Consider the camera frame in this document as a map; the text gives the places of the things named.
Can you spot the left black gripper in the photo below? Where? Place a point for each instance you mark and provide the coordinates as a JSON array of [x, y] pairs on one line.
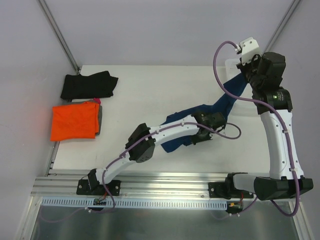
[[219, 120]]

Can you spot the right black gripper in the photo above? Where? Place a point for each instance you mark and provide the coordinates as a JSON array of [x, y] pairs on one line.
[[245, 69]]

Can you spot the blue t shirt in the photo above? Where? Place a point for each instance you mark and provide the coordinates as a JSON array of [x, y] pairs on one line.
[[221, 108]]

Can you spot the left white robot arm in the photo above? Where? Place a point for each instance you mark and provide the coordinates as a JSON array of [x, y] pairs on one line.
[[143, 141]]

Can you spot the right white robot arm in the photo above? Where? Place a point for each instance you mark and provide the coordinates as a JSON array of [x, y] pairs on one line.
[[286, 179]]

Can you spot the white plastic basket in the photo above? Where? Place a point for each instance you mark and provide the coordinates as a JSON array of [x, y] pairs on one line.
[[231, 68]]

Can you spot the right corner aluminium profile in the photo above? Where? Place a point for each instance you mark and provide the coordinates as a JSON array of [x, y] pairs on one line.
[[282, 24]]

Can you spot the corner aluminium profile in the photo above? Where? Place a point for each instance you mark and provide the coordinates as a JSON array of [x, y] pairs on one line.
[[282, 24], [58, 34]]

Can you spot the grey folded t shirt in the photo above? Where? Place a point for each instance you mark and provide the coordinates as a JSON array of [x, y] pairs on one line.
[[99, 118]]

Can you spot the pink folded t shirt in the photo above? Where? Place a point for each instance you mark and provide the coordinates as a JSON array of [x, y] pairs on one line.
[[97, 100]]

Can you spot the black folded t shirt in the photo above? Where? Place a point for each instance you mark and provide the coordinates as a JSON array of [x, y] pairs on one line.
[[97, 85]]

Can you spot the orange folded t shirt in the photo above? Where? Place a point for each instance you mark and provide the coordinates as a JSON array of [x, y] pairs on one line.
[[75, 121]]

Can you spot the left corner aluminium profile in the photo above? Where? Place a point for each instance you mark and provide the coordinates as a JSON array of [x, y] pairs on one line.
[[58, 34]]

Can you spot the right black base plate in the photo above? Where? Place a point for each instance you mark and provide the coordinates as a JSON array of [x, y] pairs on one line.
[[227, 191]]

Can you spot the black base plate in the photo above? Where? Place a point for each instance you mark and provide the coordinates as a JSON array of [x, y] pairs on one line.
[[227, 191], [83, 188]]

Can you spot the aluminium mounting rail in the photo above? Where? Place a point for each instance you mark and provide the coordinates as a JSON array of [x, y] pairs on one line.
[[134, 184]]

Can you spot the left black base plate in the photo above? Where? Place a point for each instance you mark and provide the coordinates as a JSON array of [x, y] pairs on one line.
[[83, 188]]

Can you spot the white slotted cable duct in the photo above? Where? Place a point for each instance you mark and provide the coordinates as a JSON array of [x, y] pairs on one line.
[[135, 203]]

